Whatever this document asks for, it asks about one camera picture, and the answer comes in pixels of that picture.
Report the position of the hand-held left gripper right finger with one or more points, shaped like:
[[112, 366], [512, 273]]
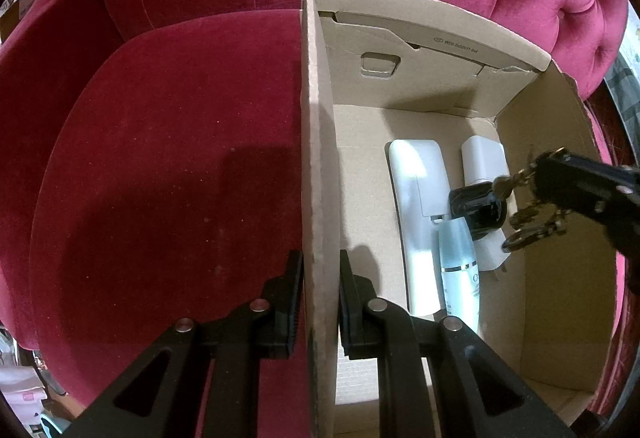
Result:
[[350, 313]]

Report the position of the small white wall charger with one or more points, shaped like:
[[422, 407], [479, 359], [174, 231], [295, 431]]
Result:
[[492, 250]]

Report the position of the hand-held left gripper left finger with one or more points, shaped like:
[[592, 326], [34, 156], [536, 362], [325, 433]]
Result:
[[295, 308]]

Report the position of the cardboard box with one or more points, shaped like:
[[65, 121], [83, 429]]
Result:
[[550, 308]]

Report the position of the grey plaid blanket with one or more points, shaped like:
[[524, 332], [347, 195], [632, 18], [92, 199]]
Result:
[[622, 82]]

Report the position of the large white wall charger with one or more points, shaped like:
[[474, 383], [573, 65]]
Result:
[[482, 157]]

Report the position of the black key fob with keys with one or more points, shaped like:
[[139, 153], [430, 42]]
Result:
[[472, 208]]

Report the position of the white remote control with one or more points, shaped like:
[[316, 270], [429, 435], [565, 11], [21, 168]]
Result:
[[407, 218]]

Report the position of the pink and white bag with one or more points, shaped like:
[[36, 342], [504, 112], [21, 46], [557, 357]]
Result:
[[25, 393]]

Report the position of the light blue cosmetic bottle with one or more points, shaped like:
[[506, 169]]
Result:
[[457, 268]]

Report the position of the red velvet tufted armchair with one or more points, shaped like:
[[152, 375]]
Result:
[[175, 167]]

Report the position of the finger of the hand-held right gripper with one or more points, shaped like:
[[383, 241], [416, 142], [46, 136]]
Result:
[[575, 183]]

